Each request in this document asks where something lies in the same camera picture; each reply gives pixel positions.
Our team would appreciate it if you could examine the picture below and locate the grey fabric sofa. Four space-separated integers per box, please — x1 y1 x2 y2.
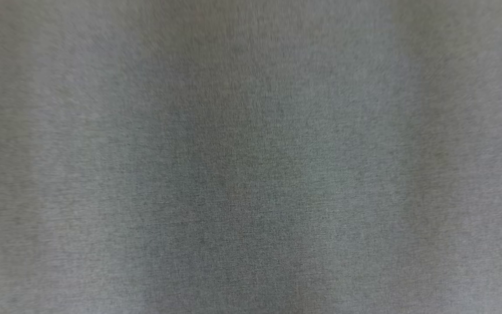
0 0 502 314

